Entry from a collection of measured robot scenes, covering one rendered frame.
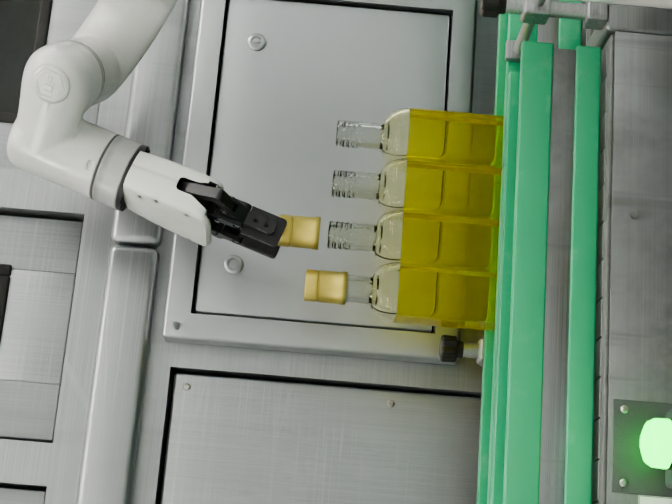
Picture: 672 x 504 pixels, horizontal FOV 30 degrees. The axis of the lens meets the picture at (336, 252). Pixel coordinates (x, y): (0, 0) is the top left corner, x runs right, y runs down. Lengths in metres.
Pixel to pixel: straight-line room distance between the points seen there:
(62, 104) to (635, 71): 0.58
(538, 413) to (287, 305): 0.39
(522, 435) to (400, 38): 0.59
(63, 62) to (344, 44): 0.40
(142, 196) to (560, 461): 0.50
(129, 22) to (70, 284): 0.33
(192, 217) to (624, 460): 0.49
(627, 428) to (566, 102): 0.33
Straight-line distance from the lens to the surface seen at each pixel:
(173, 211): 1.31
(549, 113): 1.26
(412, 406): 1.47
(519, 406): 1.18
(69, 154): 1.34
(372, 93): 1.53
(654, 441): 1.12
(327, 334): 1.43
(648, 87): 1.27
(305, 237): 1.32
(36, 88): 1.32
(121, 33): 1.40
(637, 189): 1.23
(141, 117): 1.53
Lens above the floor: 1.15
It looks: 1 degrees down
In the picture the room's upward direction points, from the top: 85 degrees counter-clockwise
